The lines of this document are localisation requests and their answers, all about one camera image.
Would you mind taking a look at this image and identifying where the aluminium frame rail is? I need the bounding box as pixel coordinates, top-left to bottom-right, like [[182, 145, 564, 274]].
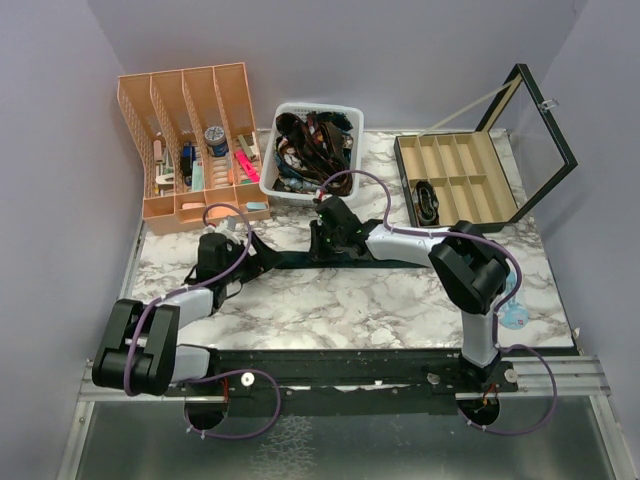
[[78, 356, 611, 402]]

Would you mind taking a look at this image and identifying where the blue round tin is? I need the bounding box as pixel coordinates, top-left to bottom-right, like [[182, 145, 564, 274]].
[[204, 125, 229, 157]]

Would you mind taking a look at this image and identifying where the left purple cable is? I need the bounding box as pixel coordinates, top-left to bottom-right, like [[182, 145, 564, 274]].
[[122, 202, 283, 441]]

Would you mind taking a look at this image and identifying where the black tie storage box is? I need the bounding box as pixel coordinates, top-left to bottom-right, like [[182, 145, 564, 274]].
[[394, 63, 578, 232]]

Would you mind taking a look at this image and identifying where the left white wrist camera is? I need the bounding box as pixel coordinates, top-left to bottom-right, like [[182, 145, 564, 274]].
[[205, 216, 240, 244]]

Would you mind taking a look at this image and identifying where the light blue eraser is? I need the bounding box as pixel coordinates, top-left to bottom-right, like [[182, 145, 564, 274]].
[[246, 202, 268, 212]]

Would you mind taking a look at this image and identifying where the white plastic basket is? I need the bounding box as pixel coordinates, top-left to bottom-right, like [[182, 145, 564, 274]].
[[259, 102, 364, 206]]

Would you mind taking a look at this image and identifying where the light blue scissors package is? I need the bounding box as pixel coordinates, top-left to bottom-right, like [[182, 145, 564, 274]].
[[498, 287, 529, 330]]

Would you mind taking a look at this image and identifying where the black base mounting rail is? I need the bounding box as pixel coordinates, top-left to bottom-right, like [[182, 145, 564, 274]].
[[166, 348, 517, 417]]

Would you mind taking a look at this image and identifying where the orange desk file organizer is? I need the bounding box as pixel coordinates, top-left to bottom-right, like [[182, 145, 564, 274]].
[[117, 62, 270, 235]]

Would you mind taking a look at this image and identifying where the rolled patterned tie in box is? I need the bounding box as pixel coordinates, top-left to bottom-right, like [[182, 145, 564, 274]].
[[411, 180, 439, 227]]

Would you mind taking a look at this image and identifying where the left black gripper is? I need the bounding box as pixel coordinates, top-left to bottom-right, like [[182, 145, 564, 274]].
[[220, 231, 284, 283]]

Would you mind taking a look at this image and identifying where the pile of patterned ties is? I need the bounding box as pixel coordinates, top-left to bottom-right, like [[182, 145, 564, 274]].
[[275, 111, 354, 196]]

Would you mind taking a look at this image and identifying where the dark green tie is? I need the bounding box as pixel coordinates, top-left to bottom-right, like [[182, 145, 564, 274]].
[[275, 251, 423, 270]]

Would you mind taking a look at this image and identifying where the pink highlighter marker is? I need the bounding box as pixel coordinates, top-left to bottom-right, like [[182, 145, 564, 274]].
[[235, 151, 260, 183]]

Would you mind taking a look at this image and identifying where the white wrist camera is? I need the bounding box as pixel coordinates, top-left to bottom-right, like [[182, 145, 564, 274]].
[[205, 216, 240, 244], [313, 187, 330, 204]]

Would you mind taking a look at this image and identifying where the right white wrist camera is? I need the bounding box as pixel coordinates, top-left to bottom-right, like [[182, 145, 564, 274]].
[[313, 187, 330, 204]]

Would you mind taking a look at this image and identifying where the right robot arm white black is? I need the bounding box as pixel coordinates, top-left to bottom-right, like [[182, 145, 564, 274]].
[[310, 197, 510, 391]]

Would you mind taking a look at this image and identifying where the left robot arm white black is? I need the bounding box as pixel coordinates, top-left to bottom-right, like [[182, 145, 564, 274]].
[[91, 233, 282, 396]]

